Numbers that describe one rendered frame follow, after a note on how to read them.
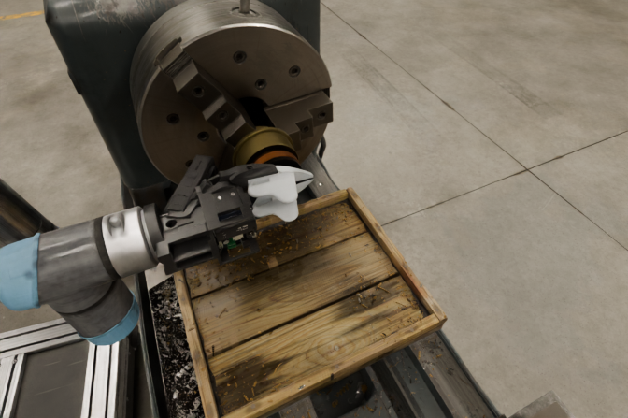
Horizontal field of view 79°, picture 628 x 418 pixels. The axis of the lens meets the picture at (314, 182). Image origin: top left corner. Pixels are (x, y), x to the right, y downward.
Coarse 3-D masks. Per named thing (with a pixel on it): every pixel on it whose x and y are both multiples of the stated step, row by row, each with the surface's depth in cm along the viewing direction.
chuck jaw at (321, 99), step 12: (300, 96) 62; (312, 96) 62; (324, 96) 62; (264, 108) 60; (276, 108) 60; (288, 108) 60; (300, 108) 60; (312, 108) 60; (324, 108) 61; (264, 120) 64; (276, 120) 58; (288, 120) 58; (300, 120) 58; (312, 120) 59; (324, 120) 62; (288, 132) 56; (300, 132) 59; (312, 132) 60; (300, 144) 58
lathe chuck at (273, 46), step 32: (160, 32) 54; (192, 32) 50; (224, 32) 50; (256, 32) 52; (288, 32) 54; (224, 64) 53; (256, 64) 55; (288, 64) 57; (320, 64) 60; (160, 96) 52; (256, 96) 59; (288, 96) 61; (160, 128) 55; (192, 128) 58; (320, 128) 69; (160, 160) 59; (192, 160) 62
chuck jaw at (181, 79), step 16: (176, 48) 51; (160, 64) 51; (176, 64) 50; (192, 64) 50; (176, 80) 50; (192, 80) 48; (208, 80) 50; (192, 96) 50; (208, 96) 51; (224, 96) 51; (208, 112) 51; (224, 112) 51; (240, 112) 53; (224, 128) 53; (240, 128) 51
